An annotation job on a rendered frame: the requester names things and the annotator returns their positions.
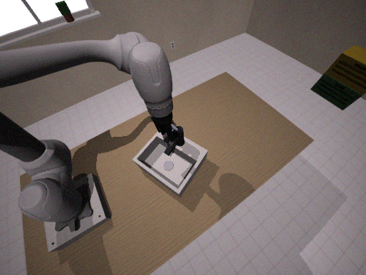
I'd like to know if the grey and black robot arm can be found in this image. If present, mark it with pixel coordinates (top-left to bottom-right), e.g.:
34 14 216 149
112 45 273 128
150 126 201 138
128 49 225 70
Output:
0 32 173 232

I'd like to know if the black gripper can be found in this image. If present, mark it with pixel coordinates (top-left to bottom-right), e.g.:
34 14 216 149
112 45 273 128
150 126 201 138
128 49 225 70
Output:
151 112 179 146

